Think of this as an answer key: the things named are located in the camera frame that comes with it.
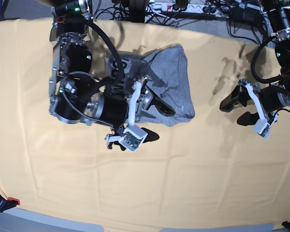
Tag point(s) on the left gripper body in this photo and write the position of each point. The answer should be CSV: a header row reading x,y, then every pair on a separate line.
x,y
271,99

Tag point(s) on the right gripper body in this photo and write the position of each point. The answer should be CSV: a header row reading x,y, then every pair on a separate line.
x,y
119,109

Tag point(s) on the grey t-shirt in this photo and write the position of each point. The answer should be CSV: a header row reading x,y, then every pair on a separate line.
x,y
168,72

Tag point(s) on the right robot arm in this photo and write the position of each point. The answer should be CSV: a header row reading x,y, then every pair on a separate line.
x,y
77,96

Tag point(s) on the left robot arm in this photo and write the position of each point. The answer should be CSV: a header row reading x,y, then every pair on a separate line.
x,y
278,13

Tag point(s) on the yellow table cloth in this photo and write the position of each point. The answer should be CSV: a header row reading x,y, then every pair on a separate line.
x,y
207,173

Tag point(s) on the black power adapter brick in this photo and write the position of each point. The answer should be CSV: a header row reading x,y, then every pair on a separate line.
x,y
244,16

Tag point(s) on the white power strip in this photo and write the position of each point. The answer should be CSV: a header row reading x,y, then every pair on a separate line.
x,y
170,9

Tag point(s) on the blue clamp with red tip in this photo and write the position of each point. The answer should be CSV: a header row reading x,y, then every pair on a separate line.
x,y
8,203

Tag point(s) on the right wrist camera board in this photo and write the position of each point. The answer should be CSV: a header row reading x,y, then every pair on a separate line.
x,y
132,137

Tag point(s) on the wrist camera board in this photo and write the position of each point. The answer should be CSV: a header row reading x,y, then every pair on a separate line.
x,y
132,137
263,126

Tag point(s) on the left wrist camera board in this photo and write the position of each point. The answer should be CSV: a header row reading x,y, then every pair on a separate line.
x,y
263,126

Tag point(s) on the black central post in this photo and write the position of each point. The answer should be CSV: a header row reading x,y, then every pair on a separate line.
x,y
137,10

